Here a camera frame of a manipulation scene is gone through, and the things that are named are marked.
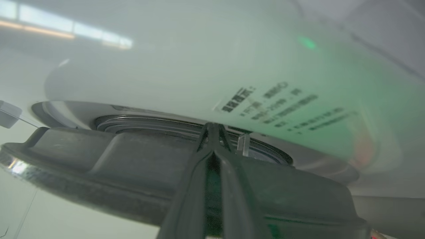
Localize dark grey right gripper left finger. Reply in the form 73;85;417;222
157;123;215;239

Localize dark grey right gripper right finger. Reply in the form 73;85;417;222
214;123;273;239

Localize dark grey washing machine door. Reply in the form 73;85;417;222
0;127;371;239

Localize silver metal door latch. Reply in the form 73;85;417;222
237;134;250;157

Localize white washing machine body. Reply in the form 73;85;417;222
0;0;425;239

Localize printed black text label sticker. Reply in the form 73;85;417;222
212;81;360;135

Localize small grey plastic block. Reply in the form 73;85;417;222
0;100;23;129

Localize grey drum opening gasket ring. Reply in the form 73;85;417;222
95;115;294;166

